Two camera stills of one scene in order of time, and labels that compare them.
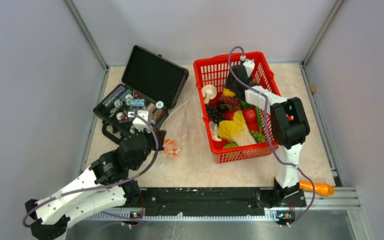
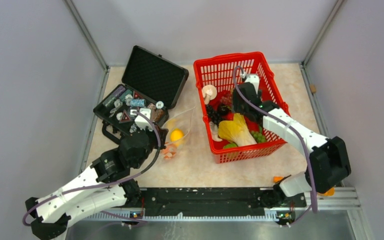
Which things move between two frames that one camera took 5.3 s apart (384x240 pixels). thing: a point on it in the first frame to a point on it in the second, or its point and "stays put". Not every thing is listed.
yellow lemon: x=227 y=92 to x=176 y=134
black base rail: x=206 y=198 stays put
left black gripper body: x=152 y=146 stays put
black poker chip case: x=151 y=82 stays put
